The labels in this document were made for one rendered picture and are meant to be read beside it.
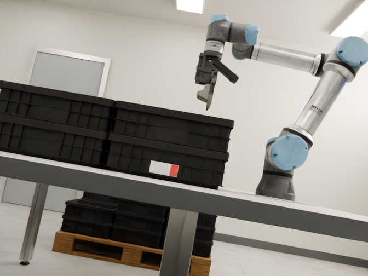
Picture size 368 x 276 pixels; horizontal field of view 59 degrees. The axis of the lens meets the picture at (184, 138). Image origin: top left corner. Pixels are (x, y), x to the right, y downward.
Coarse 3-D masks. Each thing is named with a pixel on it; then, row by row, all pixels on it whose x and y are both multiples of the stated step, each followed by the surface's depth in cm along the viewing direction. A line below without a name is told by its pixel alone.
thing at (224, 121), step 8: (120, 104) 107; (128, 104) 107; (136, 104) 107; (152, 112) 106; (160, 112) 106; (168, 112) 106; (176, 112) 106; (184, 112) 106; (200, 120) 106; (208, 120) 106; (216, 120) 106; (224, 120) 106; (232, 120) 106; (232, 128) 108
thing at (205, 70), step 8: (200, 56) 125; (208, 56) 125; (216, 56) 123; (200, 64) 126; (208, 64) 124; (200, 72) 123; (208, 72) 123; (216, 72) 122; (200, 80) 122; (208, 80) 123
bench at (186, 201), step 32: (0, 160) 65; (32, 160) 68; (96, 192) 64; (128, 192) 64; (160, 192) 64; (192, 192) 64; (224, 192) 89; (32, 224) 209; (192, 224) 68; (288, 224) 63; (320, 224) 63; (352, 224) 63; (32, 256) 212
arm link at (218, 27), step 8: (216, 16) 123; (224, 16) 123; (216, 24) 123; (224, 24) 123; (208, 32) 124; (216, 32) 123; (224, 32) 123; (208, 40) 124; (216, 40) 122; (224, 40) 124
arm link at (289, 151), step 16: (336, 48) 115; (352, 48) 113; (336, 64) 114; (352, 64) 112; (320, 80) 117; (336, 80) 114; (352, 80) 117; (320, 96) 114; (336, 96) 115; (304, 112) 115; (320, 112) 113; (288, 128) 114; (304, 128) 113; (272, 144) 122; (288, 144) 110; (304, 144) 109; (272, 160) 115; (288, 160) 110; (304, 160) 110
